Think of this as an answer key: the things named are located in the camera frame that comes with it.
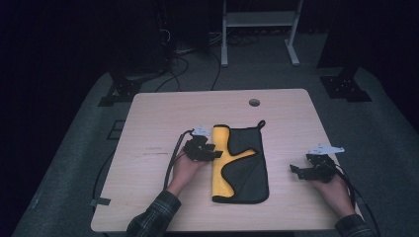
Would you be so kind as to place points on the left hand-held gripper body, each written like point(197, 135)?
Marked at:
point(197, 144)

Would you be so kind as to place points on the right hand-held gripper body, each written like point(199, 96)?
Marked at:
point(321, 166)

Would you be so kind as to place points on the yellow and black towel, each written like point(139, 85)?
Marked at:
point(242, 164)

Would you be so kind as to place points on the person's left hand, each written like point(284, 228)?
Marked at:
point(185, 173)

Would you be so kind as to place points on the person's right hand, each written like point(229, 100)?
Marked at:
point(336, 194)

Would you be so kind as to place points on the black stand base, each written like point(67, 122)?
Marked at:
point(346, 87)
point(120, 92)

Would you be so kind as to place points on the dark floor socket plate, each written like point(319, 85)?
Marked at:
point(116, 130)

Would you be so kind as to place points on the grey tape strip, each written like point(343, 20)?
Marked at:
point(100, 201)

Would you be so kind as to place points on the white metal stand frame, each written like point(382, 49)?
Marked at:
point(260, 19)

